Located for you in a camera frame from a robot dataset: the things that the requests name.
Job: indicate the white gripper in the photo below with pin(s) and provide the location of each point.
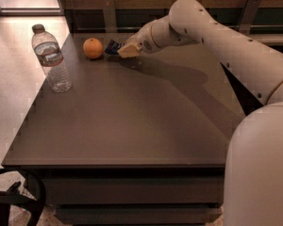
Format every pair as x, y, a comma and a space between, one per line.
143, 39

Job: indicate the blue rxbar blueberry wrapper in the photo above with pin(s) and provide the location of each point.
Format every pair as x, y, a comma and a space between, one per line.
113, 47

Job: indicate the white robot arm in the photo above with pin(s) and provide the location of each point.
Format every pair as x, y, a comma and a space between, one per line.
253, 192

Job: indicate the orange fruit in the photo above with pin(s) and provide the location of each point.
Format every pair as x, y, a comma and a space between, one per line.
92, 48

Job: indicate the clear plastic water bottle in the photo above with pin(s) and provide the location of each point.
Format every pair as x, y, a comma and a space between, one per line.
50, 57

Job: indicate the brown cabinet with drawers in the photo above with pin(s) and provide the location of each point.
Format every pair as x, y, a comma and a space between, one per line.
166, 115

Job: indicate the upper cabinet drawer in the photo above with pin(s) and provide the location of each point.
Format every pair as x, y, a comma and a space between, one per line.
134, 191

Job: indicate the cabinet drawer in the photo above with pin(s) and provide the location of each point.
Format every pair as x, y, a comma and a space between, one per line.
134, 191
138, 216

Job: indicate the lower cabinet drawer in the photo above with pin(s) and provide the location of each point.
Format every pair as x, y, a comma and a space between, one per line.
138, 216

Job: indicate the black chair base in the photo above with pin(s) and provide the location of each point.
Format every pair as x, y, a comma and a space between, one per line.
13, 197

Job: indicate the left metal bracket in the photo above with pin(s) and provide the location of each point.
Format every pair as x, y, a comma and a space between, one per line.
109, 14

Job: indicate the metal bracket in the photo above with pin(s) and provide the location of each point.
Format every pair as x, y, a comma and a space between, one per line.
248, 15
109, 14

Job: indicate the right metal bracket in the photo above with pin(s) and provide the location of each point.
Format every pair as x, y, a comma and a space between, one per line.
248, 15

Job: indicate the metal rail shelf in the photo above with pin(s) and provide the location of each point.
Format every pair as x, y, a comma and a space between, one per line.
268, 34

